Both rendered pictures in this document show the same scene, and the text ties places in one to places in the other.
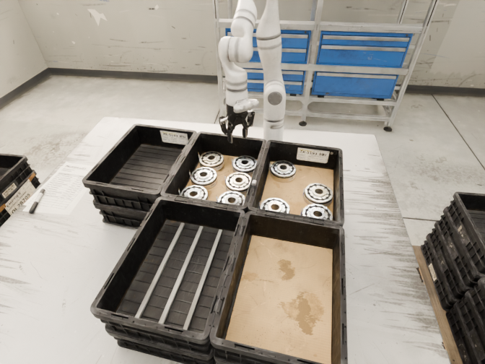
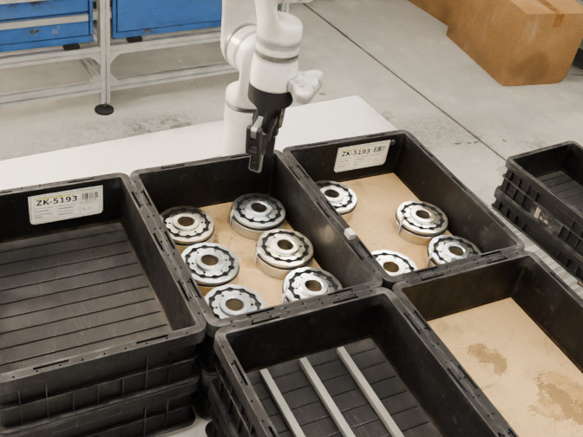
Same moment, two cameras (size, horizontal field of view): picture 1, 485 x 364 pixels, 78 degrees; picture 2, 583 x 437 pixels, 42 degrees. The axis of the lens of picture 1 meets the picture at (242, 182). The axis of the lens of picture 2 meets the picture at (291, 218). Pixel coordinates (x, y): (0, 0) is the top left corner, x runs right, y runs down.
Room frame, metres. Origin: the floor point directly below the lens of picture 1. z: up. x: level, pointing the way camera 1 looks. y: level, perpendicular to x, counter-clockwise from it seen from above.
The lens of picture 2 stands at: (0.14, 0.76, 1.72)
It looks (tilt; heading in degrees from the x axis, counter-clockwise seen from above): 38 degrees down; 314
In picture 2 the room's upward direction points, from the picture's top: 10 degrees clockwise
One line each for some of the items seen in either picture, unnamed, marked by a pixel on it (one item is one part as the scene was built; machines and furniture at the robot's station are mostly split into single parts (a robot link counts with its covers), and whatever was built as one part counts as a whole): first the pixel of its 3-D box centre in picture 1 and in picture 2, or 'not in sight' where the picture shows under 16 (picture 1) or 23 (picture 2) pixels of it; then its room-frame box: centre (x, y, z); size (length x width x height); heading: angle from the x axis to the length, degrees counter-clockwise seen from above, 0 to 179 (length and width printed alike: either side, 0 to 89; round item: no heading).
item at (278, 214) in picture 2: (245, 163); (258, 210); (0.96, -0.01, 0.86); 0.10 x 0.10 x 0.01
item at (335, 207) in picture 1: (297, 188); (390, 221); (0.80, -0.20, 0.87); 0.40 x 0.30 x 0.11; 166
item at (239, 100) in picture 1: (239, 94); (285, 67); (0.92, 0.01, 1.18); 0.11 x 0.09 x 0.06; 31
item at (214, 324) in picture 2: (219, 166); (249, 230); (0.87, 0.09, 0.92); 0.40 x 0.30 x 0.02; 166
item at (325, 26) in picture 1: (316, 25); not in sight; (2.67, -0.63, 0.91); 1.70 x 0.10 x 0.05; 81
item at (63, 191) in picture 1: (65, 185); not in sight; (1.00, 0.81, 0.70); 0.33 x 0.23 x 0.01; 171
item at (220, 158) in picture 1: (211, 159); (186, 224); (0.99, 0.13, 0.86); 0.10 x 0.10 x 0.01
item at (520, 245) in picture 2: (299, 178); (396, 200); (0.80, -0.20, 0.92); 0.40 x 0.30 x 0.02; 166
